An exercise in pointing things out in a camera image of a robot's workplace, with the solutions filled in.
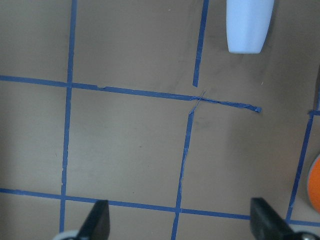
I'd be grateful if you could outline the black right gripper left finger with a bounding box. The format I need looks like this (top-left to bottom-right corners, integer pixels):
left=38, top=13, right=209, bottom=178
left=77, top=200, right=111, bottom=240

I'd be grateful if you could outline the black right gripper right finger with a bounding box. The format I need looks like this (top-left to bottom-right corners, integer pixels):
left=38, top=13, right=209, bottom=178
left=250, top=197, right=300, bottom=240

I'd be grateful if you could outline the light blue plastic cup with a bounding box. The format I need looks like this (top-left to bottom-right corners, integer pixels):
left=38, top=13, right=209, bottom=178
left=226, top=0, right=275, bottom=54

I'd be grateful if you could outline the orange can with grey lid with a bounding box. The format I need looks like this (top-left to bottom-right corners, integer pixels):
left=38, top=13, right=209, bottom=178
left=307, top=155, right=320, bottom=213

